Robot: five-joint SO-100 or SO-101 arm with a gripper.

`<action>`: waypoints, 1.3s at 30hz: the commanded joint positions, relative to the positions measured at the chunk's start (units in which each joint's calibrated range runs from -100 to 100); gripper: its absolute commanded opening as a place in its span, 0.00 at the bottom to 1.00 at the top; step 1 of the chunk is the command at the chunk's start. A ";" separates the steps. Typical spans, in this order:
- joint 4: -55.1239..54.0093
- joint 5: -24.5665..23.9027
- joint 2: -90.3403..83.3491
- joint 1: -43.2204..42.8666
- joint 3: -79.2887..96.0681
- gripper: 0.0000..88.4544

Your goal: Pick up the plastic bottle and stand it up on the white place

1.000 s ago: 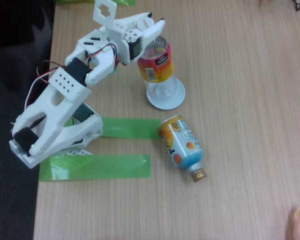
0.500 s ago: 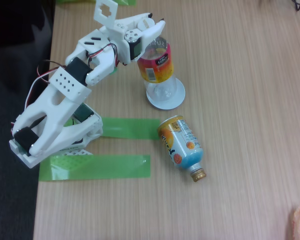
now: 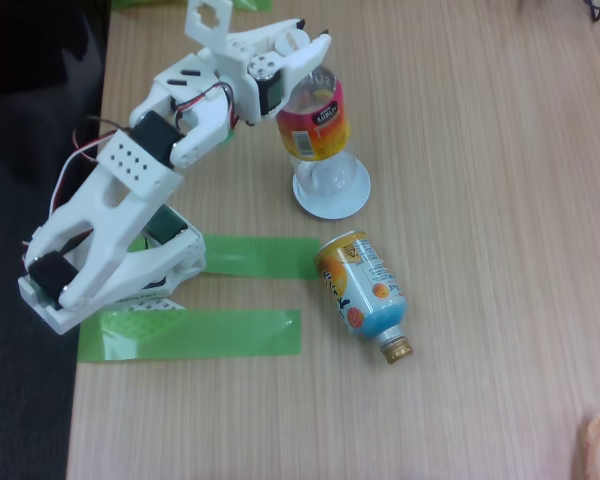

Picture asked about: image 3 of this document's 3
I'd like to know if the short green tape strip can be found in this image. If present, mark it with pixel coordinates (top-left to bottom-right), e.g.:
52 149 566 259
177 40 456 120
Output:
129 234 322 281

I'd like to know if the long green tape strip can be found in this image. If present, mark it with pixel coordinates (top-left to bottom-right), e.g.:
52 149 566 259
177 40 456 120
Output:
77 308 302 365

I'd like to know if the green plastic sheet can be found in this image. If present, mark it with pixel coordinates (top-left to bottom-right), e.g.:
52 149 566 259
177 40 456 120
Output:
110 0 273 14

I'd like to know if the orange juice bottle can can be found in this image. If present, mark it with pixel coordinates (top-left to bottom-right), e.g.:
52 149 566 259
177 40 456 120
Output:
313 230 414 366

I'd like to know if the white round plate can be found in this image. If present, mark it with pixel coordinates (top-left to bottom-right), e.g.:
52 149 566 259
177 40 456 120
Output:
292 157 372 220

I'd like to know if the clear plastic bottle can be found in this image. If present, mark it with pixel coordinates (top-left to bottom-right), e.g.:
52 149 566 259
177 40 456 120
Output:
273 29 361 204

